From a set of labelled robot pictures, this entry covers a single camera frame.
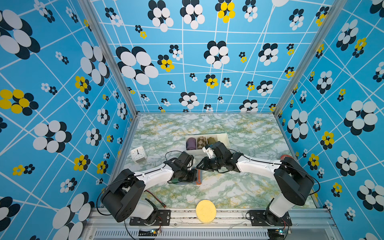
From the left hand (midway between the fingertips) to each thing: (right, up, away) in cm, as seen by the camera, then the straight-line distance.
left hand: (198, 178), depth 85 cm
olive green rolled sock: (+9, +21, +12) cm, 25 cm away
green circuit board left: (-21, -20, -15) cm, 33 cm away
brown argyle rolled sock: (+2, +20, +11) cm, 23 cm away
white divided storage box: (+17, +22, +16) cm, 32 cm away
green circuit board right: (+37, -22, -14) cm, 45 cm away
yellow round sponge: (+4, -12, -12) cm, 18 cm away
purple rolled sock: (-4, +19, +11) cm, 22 cm away
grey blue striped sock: (+1, +1, +1) cm, 2 cm away
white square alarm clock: (-38, +12, +9) cm, 41 cm away
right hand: (0, +7, -2) cm, 7 cm away
